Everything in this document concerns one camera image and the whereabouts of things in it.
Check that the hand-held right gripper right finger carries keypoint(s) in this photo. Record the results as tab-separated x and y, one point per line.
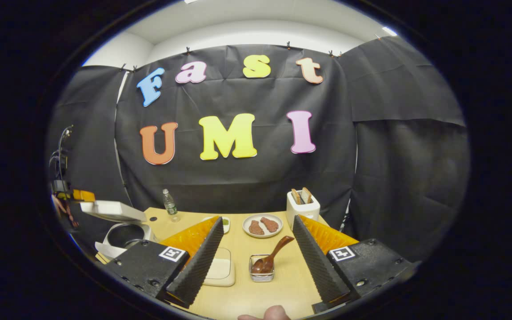
318	262

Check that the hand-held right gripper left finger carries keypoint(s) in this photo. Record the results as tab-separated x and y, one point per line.
200	262

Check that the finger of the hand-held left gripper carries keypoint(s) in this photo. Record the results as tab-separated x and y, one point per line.
82	196

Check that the clear container of rice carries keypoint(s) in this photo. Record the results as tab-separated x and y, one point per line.
220	269

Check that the white rice cooker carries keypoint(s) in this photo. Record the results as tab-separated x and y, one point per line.
114	211

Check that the brown wooden spoon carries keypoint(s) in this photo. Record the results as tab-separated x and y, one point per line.
278	249

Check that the metal chopstick holder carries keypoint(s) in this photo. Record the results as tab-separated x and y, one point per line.
261	277

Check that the white divided dish of beans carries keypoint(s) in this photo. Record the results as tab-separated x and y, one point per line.
226	222

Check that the white toaster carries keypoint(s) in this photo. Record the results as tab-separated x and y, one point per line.
302	215

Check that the brown meat piece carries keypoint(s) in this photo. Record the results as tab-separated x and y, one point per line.
256	228
270	224

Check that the white round plate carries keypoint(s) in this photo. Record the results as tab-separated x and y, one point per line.
262	235

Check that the clear plastic water bottle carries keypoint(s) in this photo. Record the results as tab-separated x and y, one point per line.
170	206

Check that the toast bread slice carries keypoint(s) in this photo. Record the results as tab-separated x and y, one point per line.
306	195
297	196

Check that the black backdrop cloth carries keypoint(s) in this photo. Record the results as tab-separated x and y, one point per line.
247	178

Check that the small ceiling light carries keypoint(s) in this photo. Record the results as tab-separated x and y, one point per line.
389	31

